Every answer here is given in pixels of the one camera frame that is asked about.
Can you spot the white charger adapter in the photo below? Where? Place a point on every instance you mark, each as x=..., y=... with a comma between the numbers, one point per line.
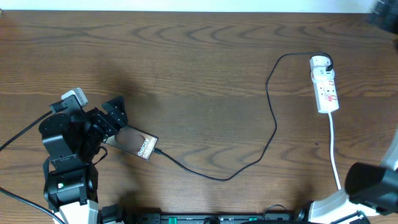
x=320, y=62

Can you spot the white power strip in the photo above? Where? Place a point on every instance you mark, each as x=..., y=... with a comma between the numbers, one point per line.
x=325, y=90

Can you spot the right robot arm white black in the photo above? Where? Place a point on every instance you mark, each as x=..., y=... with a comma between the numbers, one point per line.
x=368, y=190

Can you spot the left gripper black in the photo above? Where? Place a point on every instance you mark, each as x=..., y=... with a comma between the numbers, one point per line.
x=101, y=119

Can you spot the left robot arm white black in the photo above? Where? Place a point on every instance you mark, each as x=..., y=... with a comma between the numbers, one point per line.
x=71, y=180

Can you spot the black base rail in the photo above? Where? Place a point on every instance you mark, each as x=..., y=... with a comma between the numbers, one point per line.
x=119, y=214

